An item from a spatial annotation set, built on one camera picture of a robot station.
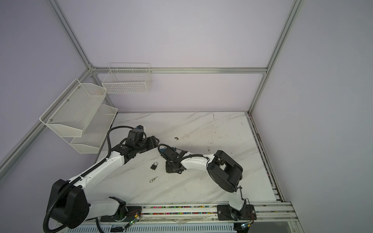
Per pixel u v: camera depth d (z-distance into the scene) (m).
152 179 0.86
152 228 0.70
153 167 0.90
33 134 0.58
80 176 0.44
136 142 0.65
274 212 0.76
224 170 0.50
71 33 0.76
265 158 0.99
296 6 0.68
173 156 0.70
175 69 0.93
